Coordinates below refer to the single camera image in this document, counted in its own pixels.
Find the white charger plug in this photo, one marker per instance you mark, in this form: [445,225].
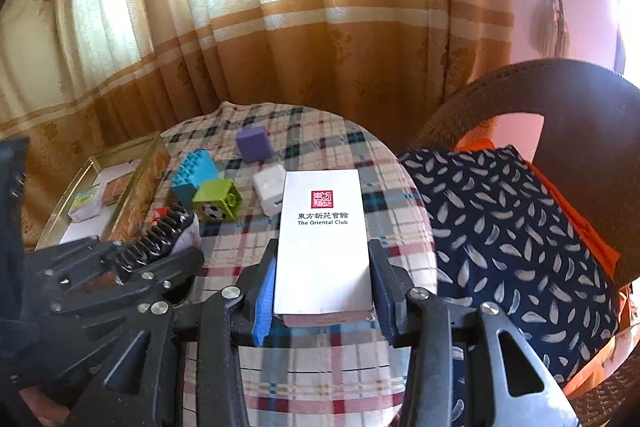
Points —
[269,186]

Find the red toy brick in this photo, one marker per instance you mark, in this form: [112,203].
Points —
[159,213]

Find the green cube toy brick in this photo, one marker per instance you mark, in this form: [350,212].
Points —
[217,200]

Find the blue toy brick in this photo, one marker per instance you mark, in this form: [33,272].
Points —
[196,168]

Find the green floss pick box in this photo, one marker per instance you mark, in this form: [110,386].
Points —
[86,204]

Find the copper coloured box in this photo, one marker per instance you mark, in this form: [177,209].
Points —
[114,189]

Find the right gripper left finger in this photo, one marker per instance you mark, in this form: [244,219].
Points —
[262,293]

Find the beige orange curtain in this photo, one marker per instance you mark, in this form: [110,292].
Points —
[78,76]

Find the gold metal tray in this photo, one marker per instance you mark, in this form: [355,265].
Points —
[132,207]

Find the white Oriental Club box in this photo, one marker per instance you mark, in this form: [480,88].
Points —
[323,271]

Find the white paper tray liner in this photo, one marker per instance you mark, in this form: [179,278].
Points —
[100,213]

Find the curtain tassel tieback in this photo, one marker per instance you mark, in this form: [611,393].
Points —
[551,35]

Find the purple block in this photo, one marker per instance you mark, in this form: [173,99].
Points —
[254,144]

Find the orange cloth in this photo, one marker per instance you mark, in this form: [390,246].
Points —
[575,226]

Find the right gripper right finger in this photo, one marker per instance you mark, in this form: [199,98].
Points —
[389,285]

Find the navy feather pattern cushion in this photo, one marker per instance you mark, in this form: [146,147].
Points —
[505,256]

